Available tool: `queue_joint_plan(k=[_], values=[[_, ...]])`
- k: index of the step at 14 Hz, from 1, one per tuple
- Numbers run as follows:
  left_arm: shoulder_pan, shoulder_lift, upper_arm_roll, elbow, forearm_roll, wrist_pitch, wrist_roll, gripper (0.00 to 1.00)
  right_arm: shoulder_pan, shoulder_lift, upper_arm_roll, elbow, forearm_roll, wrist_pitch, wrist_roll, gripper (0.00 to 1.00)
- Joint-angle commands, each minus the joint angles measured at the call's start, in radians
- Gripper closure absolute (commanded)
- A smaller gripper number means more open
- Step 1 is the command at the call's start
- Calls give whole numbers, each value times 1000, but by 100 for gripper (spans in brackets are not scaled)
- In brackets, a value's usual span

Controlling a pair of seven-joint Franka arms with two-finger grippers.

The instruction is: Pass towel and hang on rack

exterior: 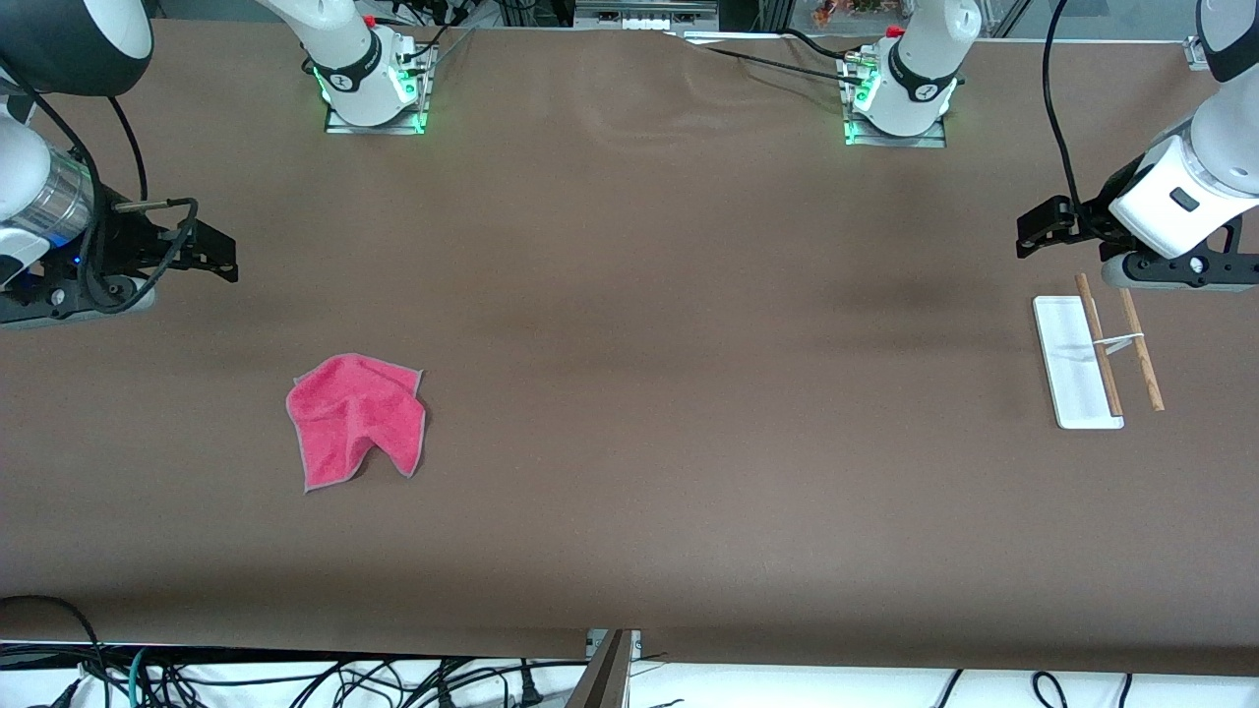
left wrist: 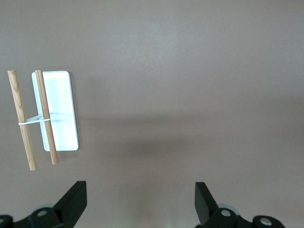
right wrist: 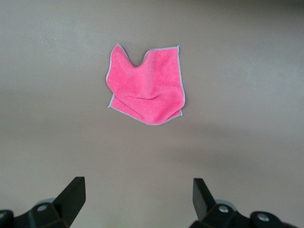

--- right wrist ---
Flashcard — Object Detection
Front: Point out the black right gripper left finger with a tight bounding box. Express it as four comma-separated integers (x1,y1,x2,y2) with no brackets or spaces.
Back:
0,176,86,228

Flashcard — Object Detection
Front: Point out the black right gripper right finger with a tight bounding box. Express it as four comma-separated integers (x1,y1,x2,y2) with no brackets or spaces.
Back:
192,178,304,228

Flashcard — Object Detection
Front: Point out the pink towel with grey back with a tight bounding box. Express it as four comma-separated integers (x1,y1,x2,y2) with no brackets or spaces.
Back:
104,44,186,126

